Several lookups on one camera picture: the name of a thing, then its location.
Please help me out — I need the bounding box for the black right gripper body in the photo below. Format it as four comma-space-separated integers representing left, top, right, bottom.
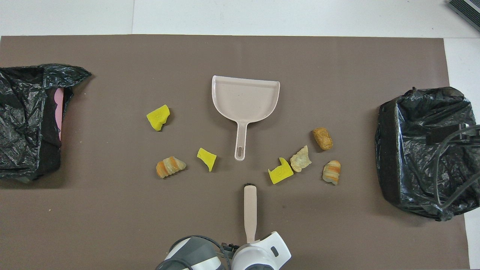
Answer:
446, 126, 477, 142

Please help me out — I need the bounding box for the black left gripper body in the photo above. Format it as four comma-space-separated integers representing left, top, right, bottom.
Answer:
221, 243, 241, 260

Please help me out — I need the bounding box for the beige hand brush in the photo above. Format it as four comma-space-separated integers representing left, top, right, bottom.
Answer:
243, 183, 258, 243

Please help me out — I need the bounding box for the notched yellow sponge piece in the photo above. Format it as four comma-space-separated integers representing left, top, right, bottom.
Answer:
268, 157, 294, 185

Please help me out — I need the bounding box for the small yellow sponge wedge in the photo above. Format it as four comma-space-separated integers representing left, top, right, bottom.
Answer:
196, 147, 218, 173

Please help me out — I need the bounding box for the striped toy croissant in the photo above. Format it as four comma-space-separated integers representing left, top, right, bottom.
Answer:
156, 156, 187, 179
322, 160, 342, 186

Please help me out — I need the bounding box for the brown toy bread roll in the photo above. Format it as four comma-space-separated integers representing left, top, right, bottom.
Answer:
312, 127, 334, 151

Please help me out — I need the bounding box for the pale flaky toy pastry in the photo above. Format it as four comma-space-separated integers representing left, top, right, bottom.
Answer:
289, 145, 312, 173

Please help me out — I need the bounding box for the large yellow sponge piece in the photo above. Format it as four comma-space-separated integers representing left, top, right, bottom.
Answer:
146, 104, 170, 132

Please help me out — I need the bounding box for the beige plastic dustpan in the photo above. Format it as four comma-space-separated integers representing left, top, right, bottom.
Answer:
211, 75, 281, 162

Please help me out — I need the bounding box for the black bagged bin pink side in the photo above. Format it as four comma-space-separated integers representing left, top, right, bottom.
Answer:
0, 63, 92, 183

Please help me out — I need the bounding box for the brown table mat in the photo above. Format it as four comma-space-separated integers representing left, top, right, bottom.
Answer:
0, 34, 470, 270

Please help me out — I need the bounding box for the dark grey ribbed panel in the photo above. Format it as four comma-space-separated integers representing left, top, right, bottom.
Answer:
447, 0, 480, 32

